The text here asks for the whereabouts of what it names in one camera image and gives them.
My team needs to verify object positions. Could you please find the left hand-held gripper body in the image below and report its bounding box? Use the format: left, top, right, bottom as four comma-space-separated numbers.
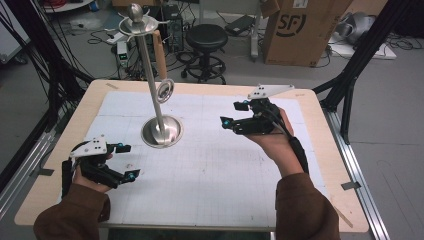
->
69, 134, 128, 190

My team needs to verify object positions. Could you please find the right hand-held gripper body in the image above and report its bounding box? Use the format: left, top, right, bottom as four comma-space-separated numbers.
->
232, 83, 296, 136

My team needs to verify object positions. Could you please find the steel utensil rack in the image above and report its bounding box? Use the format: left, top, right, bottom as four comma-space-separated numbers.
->
117, 2, 185, 150

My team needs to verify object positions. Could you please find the metal strainer with wooden handle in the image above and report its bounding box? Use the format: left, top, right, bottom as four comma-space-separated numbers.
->
152, 29, 175, 105

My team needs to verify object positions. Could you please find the person's left hand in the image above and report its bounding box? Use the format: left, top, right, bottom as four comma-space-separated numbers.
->
71, 153, 115, 194

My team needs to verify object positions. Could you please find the person's right hand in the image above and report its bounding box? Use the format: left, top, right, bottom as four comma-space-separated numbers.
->
247, 107, 305, 178

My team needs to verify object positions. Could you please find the white grid mat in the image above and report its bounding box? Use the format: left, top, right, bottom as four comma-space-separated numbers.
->
55, 90, 331, 230

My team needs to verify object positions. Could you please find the black round stool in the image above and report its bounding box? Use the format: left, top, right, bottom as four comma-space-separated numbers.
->
180, 23, 230, 85

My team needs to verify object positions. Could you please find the flat black device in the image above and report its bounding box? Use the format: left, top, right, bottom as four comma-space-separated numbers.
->
224, 14, 257, 37

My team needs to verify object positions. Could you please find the large cardboard box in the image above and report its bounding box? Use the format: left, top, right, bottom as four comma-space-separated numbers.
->
261, 0, 355, 68

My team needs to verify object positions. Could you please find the white power supply unit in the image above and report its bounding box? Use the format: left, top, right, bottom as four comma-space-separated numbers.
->
116, 40, 130, 68

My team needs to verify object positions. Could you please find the black computer tower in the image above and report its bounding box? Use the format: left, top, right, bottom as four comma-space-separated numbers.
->
161, 3, 185, 54

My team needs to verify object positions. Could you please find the silver grey bundle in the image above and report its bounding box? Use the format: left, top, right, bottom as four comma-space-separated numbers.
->
334, 11, 377, 45

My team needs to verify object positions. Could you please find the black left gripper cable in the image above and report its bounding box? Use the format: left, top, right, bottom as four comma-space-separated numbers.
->
60, 141, 92, 200

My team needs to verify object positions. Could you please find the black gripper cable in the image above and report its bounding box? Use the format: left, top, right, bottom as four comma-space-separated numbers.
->
60, 141, 92, 200
264, 105, 311, 175

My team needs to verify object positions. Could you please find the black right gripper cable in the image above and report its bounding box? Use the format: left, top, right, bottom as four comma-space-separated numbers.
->
264, 105, 311, 175

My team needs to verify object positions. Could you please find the aluminium rail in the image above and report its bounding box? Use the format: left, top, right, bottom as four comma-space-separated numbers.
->
0, 129, 57, 218
321, 107, 391, 240

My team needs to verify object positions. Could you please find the white stand post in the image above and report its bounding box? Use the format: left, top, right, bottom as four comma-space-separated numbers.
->
249, 0, 263, 63

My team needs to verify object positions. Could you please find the black frame with cables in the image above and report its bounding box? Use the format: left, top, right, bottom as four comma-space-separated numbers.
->
0, 0, 95, 194

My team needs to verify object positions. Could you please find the black metal frame strut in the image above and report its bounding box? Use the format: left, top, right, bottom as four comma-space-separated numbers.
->
312, 0, 415, 146

